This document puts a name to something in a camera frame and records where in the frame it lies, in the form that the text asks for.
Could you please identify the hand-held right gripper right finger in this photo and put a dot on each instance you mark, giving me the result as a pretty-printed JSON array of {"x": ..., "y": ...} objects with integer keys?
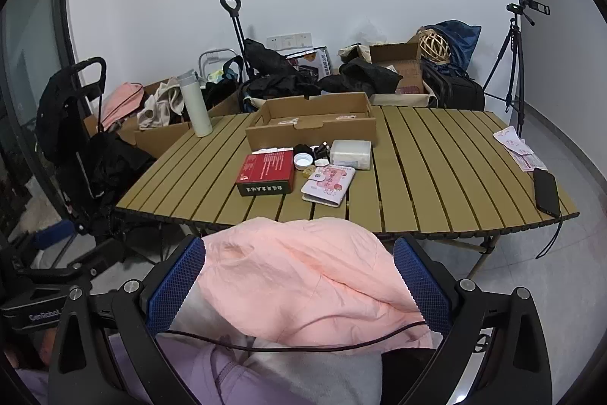
[{"x": 423, "y": 289}]

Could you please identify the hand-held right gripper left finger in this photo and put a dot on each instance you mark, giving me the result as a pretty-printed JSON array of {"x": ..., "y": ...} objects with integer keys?
[{"x": 174, "y": 289}]

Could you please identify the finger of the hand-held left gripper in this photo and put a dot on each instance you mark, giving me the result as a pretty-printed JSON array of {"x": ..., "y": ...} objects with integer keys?
[{"x": 104, "y": 255}]

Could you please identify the pink patterned wallet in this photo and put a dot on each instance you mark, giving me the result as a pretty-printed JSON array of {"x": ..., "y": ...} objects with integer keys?
[{"x": 329, "y": 186}]

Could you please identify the red rectangular box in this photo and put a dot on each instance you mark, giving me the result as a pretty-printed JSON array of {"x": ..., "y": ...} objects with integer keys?
[{"x": 265, "y": 172}]

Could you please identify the clear plastic box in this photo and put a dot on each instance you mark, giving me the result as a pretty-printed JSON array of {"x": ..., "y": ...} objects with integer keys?
[{"x": 351, "y": 153}]

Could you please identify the small white object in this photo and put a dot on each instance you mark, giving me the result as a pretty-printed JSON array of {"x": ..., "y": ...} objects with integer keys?
[{"x": 322, "y": 161}]

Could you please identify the small yellow box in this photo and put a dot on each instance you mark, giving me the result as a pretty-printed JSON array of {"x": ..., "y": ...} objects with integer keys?
[{"x": 309, "y": 172}]

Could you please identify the shallow cardboard tray box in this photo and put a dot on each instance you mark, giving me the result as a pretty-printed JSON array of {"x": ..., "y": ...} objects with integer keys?
[{"x": 313, "y": 122}]

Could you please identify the blue object on floor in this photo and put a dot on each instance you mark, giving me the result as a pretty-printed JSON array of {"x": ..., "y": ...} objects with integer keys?
[{"x": 54, "y": 234}]

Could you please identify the person's lavender garment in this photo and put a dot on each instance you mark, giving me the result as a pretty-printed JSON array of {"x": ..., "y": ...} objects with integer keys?
[{"x": 189, "y": 379}]

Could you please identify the black stroller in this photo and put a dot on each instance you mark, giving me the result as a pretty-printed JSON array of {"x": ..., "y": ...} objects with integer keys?
[{"x": 80, "y": 139}]

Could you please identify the pink padded blanket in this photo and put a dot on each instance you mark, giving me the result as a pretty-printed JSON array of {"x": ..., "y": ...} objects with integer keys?
[{"x": 303, "y": 272}]

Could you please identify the large cardboard box with clothes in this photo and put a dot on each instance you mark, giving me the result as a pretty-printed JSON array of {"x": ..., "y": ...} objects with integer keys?
[{"x": 161, "y": 134}]

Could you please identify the grey garment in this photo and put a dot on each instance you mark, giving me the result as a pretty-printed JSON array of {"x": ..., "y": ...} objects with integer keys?
[{"x": 322, "y": 379}]

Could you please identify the pink bag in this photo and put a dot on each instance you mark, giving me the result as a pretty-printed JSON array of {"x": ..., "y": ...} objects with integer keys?
[{"x": 123, "y": 100}]

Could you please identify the black smartphone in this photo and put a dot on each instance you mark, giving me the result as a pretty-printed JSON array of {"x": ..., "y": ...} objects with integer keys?
[{"x": 546, "y": 192}]

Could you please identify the beige cloth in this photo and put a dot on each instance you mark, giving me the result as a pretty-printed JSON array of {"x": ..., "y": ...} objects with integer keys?
[{"x": 161, "y": 108}]

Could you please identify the pink printed papers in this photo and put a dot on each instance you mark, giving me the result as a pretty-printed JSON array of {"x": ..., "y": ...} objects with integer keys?
[{"x": 517, "y": 146}]

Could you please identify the white thermos bottle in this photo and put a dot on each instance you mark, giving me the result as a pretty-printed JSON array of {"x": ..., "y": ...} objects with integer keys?
[{"x": 194, "y": 106}]

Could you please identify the white bottle cap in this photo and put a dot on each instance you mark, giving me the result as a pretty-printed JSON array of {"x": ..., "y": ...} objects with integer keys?
[{"x": 302, "y": 162}]

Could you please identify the black suitcase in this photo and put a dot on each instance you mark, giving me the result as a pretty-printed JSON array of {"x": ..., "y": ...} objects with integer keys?
[{"x": 455, "y": 88}]

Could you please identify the dark tote bag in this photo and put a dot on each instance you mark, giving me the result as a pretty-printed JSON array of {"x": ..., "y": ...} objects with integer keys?
[{"x": 223, "y": 75}]

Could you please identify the black jacket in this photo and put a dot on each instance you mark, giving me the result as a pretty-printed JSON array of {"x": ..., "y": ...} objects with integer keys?
[{"x": 370, "y": 76}]

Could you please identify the open cardboard box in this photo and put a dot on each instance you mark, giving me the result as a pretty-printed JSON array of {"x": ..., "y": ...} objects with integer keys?
[{"x": 398, "y": 70}]

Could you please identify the white metal rack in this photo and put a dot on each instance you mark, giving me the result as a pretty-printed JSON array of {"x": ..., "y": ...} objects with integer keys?
[{"x": 216, "y": 56}]

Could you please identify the pile of black bags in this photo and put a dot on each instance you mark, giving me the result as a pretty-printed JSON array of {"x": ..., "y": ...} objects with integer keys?
[{"x": 272, "y": 75}]

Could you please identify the black tripod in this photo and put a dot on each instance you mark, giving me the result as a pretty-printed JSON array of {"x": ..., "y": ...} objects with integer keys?
[{"x": 511, "y": 68}]

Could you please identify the glass door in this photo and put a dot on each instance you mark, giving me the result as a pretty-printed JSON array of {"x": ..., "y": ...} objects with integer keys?
[{"x": 28, "y": 30}]

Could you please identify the wicker ball basket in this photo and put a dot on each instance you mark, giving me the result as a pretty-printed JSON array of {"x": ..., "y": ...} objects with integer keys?
[{"x": 434, "y": 44}]

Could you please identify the beige canvas bag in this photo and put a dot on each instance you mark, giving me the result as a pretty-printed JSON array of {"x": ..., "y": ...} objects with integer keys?
[{"x": 353, "y": 51}]

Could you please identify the blue bag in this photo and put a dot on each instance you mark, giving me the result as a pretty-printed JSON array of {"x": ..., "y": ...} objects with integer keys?
[{"x": 460, "y": 39}]

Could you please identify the printed appliance box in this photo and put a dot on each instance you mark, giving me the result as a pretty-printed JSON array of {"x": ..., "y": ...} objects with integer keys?
[{"x": 308, "y": 61}]

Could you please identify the white wall socket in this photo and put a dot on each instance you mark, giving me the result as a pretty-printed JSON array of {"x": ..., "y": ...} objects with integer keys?
[{"x": 289, "y": 39}]

